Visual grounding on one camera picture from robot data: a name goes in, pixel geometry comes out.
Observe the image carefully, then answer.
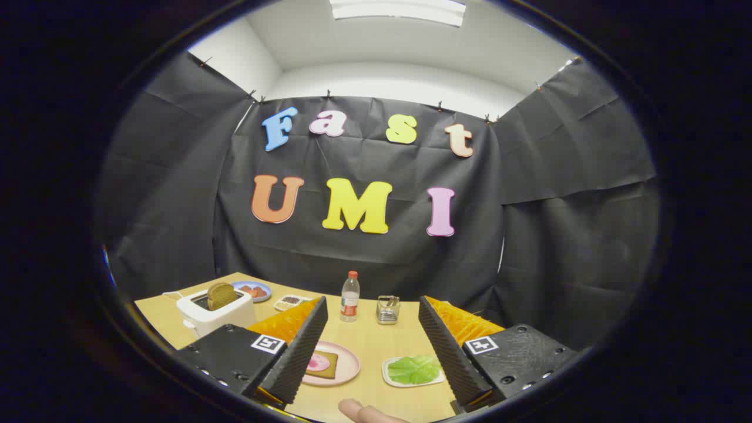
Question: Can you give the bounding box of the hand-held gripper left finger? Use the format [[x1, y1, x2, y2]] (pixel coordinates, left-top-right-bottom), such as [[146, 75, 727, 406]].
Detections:
[[176, 297, 328, 409]]

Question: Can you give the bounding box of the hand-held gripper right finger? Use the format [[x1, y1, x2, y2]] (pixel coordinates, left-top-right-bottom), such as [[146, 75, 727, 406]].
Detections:
[[418, 296, 579, 413]]

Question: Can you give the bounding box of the green lettuce leaf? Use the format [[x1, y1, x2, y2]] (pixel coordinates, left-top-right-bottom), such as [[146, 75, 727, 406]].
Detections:
[[388, 355, 442, 385]]

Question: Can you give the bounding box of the brown toasted bread slice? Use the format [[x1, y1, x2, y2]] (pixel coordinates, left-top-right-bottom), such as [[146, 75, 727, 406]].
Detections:
[[207, 283, 240, 311]]

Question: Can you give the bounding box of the brown bread slice with ham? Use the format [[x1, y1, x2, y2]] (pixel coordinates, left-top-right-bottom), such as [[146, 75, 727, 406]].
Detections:
[[305, 351, 339, 380]]

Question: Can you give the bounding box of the white divided tray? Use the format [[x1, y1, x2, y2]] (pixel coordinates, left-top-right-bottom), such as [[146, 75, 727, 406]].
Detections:
[[273, 295, 312, 312]]

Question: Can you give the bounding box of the pink plate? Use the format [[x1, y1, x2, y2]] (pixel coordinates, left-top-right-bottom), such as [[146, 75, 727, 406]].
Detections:
[[301, 341, 361, 387]]

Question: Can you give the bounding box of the white square plate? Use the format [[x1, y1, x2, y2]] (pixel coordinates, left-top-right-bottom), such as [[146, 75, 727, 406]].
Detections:
[[382, 355, 445, 388]]

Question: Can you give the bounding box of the clear plastic bottle red cap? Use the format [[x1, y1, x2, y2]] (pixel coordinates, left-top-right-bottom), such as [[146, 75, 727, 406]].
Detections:
[[340, 271, 361, 323]]

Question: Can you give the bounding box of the blue plate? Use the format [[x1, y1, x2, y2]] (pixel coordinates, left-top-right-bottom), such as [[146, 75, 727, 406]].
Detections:
[[231, 281, 273, 303]]

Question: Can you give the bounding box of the white toaster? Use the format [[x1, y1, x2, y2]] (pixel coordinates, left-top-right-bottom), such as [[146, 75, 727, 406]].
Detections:
[[176, 286, 258, 338]]

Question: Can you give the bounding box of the black backdrop cloth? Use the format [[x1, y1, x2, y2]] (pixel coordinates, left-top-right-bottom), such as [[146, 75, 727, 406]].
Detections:
[[97, 52, 662, 353]]

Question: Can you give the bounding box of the ceiling light panel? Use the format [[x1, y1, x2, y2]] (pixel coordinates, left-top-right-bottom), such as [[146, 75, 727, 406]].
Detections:
[[329, 0, 466, 28]]

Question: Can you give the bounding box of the metal wire utensil holder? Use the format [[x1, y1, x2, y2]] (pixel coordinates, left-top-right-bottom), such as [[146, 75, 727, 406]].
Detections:
[[376, 296, 401, 325]]

